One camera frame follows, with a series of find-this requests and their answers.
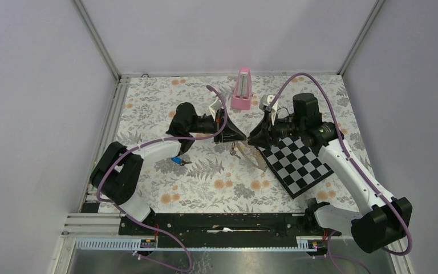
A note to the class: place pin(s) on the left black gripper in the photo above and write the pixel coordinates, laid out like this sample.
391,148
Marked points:
230,133

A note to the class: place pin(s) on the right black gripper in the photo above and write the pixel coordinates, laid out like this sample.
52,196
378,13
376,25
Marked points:
262,138

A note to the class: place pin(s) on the yellow tagged key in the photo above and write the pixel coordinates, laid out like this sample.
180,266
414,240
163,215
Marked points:
234,153

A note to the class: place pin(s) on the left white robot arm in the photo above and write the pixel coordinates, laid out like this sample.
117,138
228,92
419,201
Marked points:
116,175

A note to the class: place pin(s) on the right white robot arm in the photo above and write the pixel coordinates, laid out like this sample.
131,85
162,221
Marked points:
381,218

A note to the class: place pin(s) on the pink metronome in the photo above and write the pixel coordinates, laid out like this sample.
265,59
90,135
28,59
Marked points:
242,95

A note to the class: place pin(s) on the black white chessboard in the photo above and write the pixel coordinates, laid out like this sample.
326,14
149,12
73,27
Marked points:
295,166

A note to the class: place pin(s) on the floral patterned table mat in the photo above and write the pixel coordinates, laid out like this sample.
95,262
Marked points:
215,181

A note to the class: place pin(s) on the blue tagged key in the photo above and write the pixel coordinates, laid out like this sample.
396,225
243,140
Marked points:
180,161

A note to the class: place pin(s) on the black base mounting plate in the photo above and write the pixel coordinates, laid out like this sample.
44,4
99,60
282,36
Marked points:
230,230

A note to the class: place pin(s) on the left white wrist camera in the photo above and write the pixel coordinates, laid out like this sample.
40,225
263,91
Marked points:
216,109

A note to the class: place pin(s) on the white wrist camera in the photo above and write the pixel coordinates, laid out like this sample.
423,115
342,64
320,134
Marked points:
216,109
268,103

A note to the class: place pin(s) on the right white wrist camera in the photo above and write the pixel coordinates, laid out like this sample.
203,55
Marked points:
268,103

